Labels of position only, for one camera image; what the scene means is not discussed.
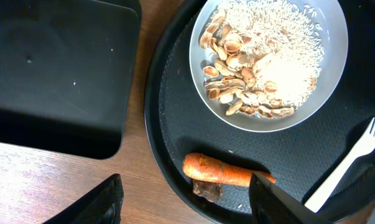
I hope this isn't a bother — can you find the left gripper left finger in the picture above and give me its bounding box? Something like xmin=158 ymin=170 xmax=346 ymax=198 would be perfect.
xmin=44 ymin=174 xmax=124 ymax=224

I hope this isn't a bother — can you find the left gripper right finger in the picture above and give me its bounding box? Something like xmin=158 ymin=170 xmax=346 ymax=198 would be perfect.
xmin=249 ymin=173 xmax=329 ymax=224

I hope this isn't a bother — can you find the brown food scrap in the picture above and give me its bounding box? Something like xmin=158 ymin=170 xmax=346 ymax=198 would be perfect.
xmin=193 ymin=179 xmax=223 ymax=202

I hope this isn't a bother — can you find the orange carrot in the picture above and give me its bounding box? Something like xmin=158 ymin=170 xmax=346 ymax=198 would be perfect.
xmin=182 ymin=152 xmax=277 ymax=187

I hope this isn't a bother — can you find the black rectangular tray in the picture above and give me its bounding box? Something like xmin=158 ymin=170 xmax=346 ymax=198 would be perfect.
xmin=0 ymin=0 xmax=142 ymax=159

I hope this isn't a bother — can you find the white plastic fork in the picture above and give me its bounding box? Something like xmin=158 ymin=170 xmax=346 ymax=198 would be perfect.
xmin=304 ymin=118 xmax=375 ymax=213

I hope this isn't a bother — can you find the grey plate with rice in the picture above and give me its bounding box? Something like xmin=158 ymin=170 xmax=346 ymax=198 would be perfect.
xmin=189 ymin=0 xmax=349 ymax=133

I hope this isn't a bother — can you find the round black serving tray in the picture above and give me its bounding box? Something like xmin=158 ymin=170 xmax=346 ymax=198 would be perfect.
xmin=144 ymin=0 xmax=375 ymax=223

